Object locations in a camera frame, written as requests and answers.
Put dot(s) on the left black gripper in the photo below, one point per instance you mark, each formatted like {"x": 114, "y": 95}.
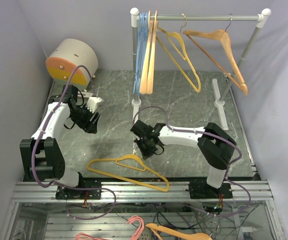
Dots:
{"x": 90, "y": 126}

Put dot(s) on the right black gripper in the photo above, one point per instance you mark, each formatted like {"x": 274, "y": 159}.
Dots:
{"x": 145, "y": 153}

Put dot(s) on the yellow plastic hanger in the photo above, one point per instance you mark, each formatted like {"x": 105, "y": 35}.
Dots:
{"x": 135, "y": 158}
{"x": 183, "y": 54}

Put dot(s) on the beige plastic hanger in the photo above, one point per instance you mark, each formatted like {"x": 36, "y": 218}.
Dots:
{"x": 146, "y": 35}
{"x": 151, "y": 68}

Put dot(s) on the brown wooden hanger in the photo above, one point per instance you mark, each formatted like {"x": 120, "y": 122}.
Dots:
{"x": 223, "y": 38}

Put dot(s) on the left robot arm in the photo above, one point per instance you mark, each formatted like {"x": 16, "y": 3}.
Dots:
{"x": 41, "y": 156}

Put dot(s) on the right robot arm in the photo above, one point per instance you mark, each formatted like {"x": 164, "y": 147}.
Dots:
{"x": 215, "y": 144}

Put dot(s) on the small white plastic clip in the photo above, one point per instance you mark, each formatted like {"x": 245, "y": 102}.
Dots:
{"x": 84, "y": 94}

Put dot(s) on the beige round drawer cabinet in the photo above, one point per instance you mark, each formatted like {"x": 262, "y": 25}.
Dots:
{"x": 66, "y": 57}

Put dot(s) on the orange wooden hanger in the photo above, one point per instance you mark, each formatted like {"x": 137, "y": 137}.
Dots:
{"x": 158, "y": 228}

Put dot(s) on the metal clothes rack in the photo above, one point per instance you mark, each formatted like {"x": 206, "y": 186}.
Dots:
{"x": 136, "y": 23}

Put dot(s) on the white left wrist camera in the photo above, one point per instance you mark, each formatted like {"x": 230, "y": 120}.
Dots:
{"x": 93, "y": 103}

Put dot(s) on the aluminium frame rail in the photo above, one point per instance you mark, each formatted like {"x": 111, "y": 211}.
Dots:
{"x": 29, "y": 192}

